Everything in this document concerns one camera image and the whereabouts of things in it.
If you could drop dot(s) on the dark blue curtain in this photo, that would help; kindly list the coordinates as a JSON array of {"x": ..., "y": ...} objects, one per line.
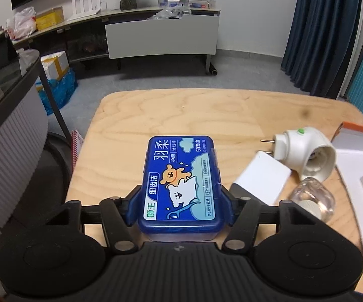
[{"x": 320, "y": 31}]

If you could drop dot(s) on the clear plastic bags clutter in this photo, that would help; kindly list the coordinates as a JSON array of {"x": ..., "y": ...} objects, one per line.
[{"x": 168, "y": 14}]

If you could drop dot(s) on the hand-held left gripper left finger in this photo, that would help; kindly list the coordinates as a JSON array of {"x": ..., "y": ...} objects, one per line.
[{"x": 134, "y": 207}]

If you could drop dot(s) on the white and red plastic bag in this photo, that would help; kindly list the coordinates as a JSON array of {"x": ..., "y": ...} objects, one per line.
[{"x": 20, "y": 23}]

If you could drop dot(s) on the clear liquid refill bottle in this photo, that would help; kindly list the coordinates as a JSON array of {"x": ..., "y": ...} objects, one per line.
[{"x": 313, "y": 195}]

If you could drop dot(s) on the blue cartoon print tin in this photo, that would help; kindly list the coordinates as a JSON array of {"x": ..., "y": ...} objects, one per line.
[{"x": 181, "y": 179}]

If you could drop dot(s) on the white USB charger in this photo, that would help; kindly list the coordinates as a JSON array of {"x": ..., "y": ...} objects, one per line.
[{"x": 260, "y": 176}]

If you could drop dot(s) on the white router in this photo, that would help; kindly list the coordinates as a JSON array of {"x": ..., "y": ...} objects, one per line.
[{"x": 85, "y": 9}]

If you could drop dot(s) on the orange-edged white box lid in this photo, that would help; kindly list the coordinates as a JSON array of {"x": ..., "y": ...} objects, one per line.
[{"x": 351, "y": 163}]

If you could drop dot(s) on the blue plastic bag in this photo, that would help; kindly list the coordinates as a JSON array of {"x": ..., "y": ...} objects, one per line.
[{"x": 57, "y": 91}]

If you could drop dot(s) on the pile of small boxes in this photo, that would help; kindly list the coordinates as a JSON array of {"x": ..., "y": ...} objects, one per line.
[{"x": 184, "y": 3}]

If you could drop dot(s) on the white and yellow carton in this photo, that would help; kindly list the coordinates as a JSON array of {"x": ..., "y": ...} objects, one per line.
[{"x": 54, "y": 64}]

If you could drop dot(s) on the long media cabinet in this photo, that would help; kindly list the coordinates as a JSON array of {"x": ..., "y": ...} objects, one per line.
[{"x": 83, "y": 34}]

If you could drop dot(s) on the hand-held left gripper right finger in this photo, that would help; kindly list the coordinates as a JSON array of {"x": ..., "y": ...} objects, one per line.
[{"x": 227, "y": 207}]

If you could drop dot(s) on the large white plug-in vaporizer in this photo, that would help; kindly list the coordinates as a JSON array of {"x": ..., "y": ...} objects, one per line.
[{"x": 298, "y": 148}]

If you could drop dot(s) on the yellow box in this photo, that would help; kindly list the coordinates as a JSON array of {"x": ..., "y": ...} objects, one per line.
[{"x": 49, "y": 19}]

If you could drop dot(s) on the red spiral notebook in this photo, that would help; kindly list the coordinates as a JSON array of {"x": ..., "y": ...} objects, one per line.
[{"x": 78, "y": 146}]

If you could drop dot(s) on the round black glass table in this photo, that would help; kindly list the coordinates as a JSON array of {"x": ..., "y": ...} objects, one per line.
[{"x": 8, "y": 151}]

